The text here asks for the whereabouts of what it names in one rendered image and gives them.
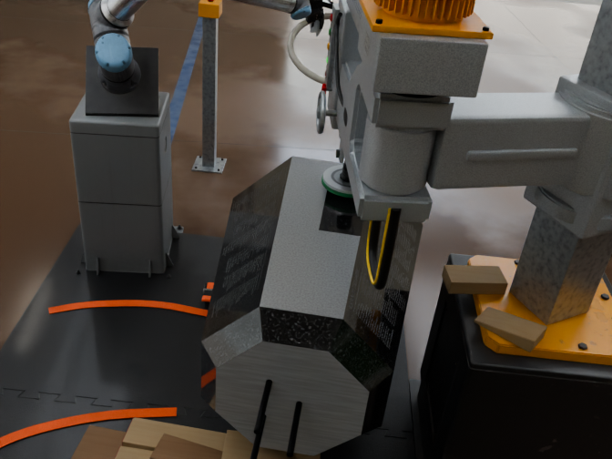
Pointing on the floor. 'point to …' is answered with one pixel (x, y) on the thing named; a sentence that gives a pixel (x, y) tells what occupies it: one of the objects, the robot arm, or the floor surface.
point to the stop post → (209, 162)
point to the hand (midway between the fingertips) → (315, 30)
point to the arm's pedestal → (125, 189)
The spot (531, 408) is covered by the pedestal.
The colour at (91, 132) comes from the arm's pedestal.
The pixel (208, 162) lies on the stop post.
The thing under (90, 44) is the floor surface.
